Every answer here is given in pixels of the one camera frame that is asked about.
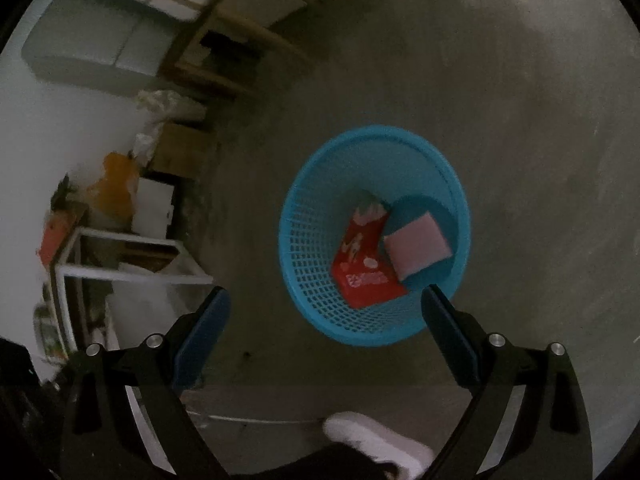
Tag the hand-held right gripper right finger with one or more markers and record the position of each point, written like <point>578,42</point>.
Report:
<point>450,340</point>

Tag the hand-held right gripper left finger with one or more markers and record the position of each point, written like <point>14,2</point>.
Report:
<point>205,340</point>

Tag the pink sponge pad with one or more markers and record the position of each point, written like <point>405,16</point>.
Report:
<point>417,245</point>

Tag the red snack packet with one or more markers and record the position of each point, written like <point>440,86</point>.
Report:
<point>360,260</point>

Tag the blue plastic mesh basket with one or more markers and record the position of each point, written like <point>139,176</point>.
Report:
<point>310,200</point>

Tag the white framed table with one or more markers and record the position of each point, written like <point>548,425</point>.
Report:
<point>125,275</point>

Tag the white shoe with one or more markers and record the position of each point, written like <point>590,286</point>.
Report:
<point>365,435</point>

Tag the white square panel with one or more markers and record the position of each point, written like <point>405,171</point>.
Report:
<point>152,205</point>

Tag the clear glass container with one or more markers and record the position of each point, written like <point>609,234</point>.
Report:
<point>50,332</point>

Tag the orange plastic bag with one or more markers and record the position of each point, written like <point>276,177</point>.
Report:
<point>117,185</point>

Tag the orange red bag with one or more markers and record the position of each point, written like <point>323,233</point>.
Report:
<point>52,240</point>

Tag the black device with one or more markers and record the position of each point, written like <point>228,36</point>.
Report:
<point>20,385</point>

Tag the cardboard box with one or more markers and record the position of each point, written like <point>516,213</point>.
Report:
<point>180,150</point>

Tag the small white plastic bag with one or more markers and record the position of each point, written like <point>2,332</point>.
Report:
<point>144,147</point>

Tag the small dark object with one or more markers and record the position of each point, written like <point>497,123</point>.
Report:
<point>62,190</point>

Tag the large white plastic bag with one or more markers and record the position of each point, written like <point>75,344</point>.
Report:
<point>160,102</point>

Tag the wooden chair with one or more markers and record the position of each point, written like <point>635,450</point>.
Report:
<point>235,21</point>

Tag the grey refrigerator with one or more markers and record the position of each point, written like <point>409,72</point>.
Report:
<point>80,35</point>

